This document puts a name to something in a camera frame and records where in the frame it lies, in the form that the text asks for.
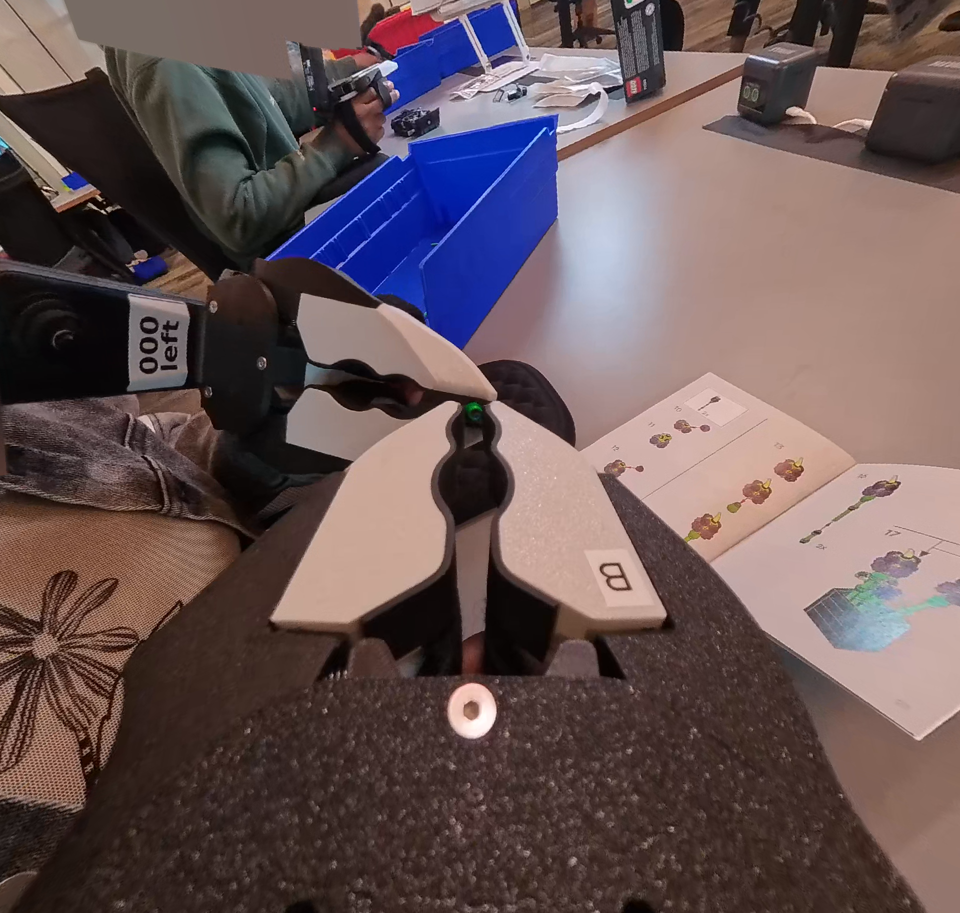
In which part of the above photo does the dark desk mat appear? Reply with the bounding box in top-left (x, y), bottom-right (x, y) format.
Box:
top-left (703, 112), bottom-right (960, 194)

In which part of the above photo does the black box with red label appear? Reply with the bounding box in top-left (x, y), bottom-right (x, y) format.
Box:
top-left (607, 0), bottom-right (667, 103)

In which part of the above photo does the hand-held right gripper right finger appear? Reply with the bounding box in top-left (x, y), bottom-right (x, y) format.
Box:
top-left (487, 401), bottom-right (670, 676)

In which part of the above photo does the red plastic bin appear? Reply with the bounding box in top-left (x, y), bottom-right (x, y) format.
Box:
top-left (360, 9), bottom-right (445, 57)

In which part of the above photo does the white cable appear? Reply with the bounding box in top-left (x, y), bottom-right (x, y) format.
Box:
top-left (783, 105), bottom-right (871, 136)

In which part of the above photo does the black office chair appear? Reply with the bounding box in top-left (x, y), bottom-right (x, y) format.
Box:
top-left (0, 65), bottom-right (226, 278)

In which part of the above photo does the blue plastic bin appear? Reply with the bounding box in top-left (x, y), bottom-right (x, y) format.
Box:
top-left (378, 5), bottom-right (530, 115)
top-left (266, 118), bottom-right (560, 350)

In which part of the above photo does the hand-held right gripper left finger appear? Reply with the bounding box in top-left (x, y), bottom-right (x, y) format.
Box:
top-left (268, 401), bottom-right (460, 638)

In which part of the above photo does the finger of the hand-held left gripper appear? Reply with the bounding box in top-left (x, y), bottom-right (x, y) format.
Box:
top-left (297, 292), bottom-right (499, 404)
top-left (287, 382), bottom-right (423, 472)

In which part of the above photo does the grey device with green lights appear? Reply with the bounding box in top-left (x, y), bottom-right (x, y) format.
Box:
top-left (738, 43), bottom-right (819, 127)

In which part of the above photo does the dark grey device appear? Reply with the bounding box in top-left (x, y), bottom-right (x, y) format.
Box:
top-left (866, 58), bottom-right (960, 164)

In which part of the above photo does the open instruction booklet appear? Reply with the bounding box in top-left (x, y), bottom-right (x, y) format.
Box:
top-left (581, 373), bottom-right (960, 740)

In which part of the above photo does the beige floral shirt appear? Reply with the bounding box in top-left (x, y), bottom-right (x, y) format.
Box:
top-left (0, 493), bottom-right (243, 901)

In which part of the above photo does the clear plastic bag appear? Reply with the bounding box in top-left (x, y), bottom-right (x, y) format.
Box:
top-left (452, 61), bottom-right (543, 102)

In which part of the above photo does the wood-edged grey desk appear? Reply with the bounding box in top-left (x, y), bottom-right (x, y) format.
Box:
top-left (375, 46), bottom-right (747, 160)

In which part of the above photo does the white booklet stand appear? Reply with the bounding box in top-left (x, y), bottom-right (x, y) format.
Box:
top-left (438, 0), bottom-right (531, 74)

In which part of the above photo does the grey denim jacket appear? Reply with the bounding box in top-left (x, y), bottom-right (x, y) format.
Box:
top-left (0, 395), bottom-right (252, 543)

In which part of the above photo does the white plastic bag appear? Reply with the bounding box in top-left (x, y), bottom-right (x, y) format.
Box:
top-left (534, 54), bottom-right (625, 134)

